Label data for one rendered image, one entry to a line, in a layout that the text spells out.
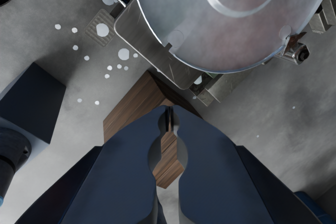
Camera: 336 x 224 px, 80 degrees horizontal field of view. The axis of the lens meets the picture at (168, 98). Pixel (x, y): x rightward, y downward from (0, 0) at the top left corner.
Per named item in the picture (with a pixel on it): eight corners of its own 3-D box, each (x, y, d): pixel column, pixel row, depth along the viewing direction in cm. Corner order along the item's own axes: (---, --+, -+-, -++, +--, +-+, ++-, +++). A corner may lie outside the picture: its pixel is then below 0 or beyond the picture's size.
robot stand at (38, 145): (41, 109, 103) (10, 179, 65) (5, 87, 93) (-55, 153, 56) (66, 87, 102) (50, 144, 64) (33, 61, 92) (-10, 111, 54)
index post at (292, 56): (261, 53, 41) (302, 68, 33) (255, 43, 40) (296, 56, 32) (272, 42, 41) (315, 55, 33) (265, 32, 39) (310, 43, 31)
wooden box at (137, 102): (150, 146, 136) (165, 189, 107) (102, 121, 117) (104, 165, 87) (190, 103, 130) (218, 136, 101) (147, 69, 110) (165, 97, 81)
